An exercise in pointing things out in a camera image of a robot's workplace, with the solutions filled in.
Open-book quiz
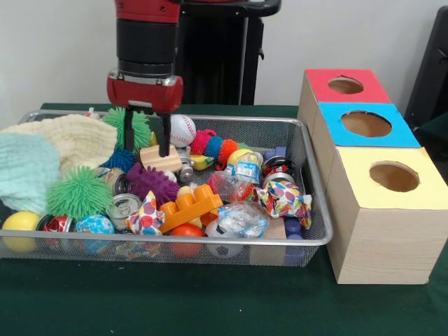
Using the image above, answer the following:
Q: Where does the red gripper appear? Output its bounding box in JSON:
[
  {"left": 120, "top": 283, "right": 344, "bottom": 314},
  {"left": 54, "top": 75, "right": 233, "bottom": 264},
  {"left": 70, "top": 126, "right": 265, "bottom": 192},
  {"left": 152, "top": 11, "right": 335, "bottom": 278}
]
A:
[{"left": 106, "top": 69, "right": 185, "bottom": 158}]

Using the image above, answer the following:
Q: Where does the cream muslin cloth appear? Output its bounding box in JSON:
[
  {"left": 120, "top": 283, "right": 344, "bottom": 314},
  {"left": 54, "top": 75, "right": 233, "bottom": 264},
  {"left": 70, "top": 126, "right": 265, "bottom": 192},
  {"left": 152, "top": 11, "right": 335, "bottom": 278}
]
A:
[{"left": 0, "top": 114, "right": 118, "bottom": 172}]

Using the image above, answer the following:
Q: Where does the multicolour spiky caterpillar toy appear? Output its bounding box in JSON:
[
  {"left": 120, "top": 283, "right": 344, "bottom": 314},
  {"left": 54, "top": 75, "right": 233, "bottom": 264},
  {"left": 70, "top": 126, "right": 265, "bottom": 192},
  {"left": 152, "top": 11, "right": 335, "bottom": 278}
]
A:
[{"left": 190, "top": 129, "right": 243, "bottom": 165}]

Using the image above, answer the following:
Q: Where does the green spiky rubber ball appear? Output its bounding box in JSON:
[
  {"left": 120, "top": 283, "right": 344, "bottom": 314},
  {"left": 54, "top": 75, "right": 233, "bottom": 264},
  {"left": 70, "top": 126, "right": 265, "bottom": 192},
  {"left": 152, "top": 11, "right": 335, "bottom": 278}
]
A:
[
  {"left": 102, "top": 106, "right": 152, "bottom": 151},
  {"left": 47, "top": 166, "right": 113, "bottom": 221}
]

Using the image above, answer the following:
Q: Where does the mint green muslin cloth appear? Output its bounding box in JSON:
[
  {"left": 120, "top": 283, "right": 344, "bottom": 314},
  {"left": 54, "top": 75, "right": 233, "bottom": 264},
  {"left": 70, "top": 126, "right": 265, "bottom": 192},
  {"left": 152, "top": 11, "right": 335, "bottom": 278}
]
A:
[{"left": 0, "top": 132, "right": 61, "bottom": 215}]

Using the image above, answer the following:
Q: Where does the wooden box with three holes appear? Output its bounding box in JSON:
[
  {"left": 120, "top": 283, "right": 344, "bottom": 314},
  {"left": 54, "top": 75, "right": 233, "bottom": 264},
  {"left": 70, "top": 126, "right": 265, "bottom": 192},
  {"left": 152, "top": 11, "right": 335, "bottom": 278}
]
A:
[{"left": 297, "top": 68, "right": 441, "bottom": 285}]

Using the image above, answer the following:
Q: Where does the striped light wooden block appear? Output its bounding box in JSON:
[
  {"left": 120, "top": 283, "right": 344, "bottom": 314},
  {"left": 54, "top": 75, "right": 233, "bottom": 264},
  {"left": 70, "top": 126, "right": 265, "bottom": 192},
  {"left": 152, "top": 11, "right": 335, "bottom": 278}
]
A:
[{"left": 139, "top": 145, "right": 183, "bottom": 173}]

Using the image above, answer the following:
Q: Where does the white baseball with red stitching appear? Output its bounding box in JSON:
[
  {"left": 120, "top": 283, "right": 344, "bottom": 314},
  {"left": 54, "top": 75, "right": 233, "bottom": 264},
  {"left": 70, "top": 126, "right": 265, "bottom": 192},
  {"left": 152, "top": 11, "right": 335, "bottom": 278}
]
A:
[{"left": 170, "top": 114, "right": 197, "bottom": 148}]

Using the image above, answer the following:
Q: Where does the purple spiky ball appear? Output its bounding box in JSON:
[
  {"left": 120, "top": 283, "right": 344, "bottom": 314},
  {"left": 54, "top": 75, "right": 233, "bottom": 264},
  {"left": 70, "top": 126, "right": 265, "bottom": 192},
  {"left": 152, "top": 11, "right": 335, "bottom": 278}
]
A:
[{"left": 125, "top": 162, "right": 180, "bottom": 207}]

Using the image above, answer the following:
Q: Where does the orange plastic building block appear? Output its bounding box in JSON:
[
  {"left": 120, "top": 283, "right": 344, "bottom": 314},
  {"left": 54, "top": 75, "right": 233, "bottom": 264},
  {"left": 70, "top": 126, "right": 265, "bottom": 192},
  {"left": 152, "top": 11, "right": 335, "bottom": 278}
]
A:
[{"left": 159, "top": 184, "right": 224, "bottom": 235}]

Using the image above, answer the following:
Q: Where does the flattened clear bottle, blue label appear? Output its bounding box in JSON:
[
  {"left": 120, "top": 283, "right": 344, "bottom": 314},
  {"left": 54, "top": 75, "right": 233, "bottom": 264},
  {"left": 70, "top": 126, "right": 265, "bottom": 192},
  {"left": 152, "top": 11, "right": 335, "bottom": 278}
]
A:
[{"left": 217, "top": 202, "right": 270, "bottom": 239}]

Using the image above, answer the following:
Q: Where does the crumpled colourful patterned paper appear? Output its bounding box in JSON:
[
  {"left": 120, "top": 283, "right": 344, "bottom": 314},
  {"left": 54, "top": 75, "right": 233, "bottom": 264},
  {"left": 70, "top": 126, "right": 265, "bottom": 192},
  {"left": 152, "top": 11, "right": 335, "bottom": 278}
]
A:
[{"left": 255, "top": 181, "right": 313, "bottom": 229}]

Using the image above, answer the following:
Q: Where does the dark green table cloth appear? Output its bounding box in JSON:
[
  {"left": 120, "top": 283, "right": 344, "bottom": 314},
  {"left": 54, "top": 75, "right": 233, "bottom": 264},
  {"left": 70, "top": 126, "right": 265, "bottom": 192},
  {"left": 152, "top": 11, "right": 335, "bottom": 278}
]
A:
[{"left": 0, "top": 101, "right": 448, "bottom": 336}]

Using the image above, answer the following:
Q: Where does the black upright panel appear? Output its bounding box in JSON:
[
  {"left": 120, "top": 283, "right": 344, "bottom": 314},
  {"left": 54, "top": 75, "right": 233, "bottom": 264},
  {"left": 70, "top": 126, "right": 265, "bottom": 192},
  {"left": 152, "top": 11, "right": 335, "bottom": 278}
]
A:
[{"left": 404, "top": 5, "right": 448, "bottom": 122}]

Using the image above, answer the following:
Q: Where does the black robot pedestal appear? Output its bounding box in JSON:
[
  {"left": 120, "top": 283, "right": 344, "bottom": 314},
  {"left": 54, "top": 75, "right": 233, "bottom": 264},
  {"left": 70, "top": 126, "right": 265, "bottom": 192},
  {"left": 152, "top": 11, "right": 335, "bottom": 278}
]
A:
[{"left": 174, "top": 0, "right": 283, "bottom": 106}]

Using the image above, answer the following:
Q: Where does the silver wire mesh bin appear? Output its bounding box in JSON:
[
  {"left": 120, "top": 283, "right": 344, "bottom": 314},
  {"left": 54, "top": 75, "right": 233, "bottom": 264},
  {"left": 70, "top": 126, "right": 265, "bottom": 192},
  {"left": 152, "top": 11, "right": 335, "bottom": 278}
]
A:
[{"left": 0, "top": 110, "right": 333, "bottom": 269}]

